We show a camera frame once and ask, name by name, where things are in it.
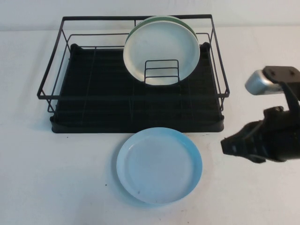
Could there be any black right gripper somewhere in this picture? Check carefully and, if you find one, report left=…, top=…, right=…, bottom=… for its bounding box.
left=220, top=105, right=300, bottom=163

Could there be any light blue plate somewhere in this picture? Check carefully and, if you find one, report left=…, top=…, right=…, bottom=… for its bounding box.
left=116, top=127, right=203, bottom=204

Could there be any pale white plate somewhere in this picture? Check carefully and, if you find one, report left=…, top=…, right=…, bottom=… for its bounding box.
left=123, top=22, right=201, bottom=86

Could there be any green plate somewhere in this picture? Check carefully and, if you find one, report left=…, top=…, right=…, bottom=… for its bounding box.
left=137, top=15, right=195, bottom=38

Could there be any black plastic drip tray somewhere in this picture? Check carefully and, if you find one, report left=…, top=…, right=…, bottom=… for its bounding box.
left=51, top=42, right=225, bottom=135

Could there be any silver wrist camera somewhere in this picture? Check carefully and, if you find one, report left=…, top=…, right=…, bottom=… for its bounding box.
left=244, top=69, right=282, bottom=96

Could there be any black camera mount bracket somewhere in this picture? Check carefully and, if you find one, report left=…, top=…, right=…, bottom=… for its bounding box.
left=262, top=66, right=300, bottom=105

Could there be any black wire dish rack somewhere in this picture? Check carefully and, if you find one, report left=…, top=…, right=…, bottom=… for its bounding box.
left=36, top=14, right=230, bottom=113

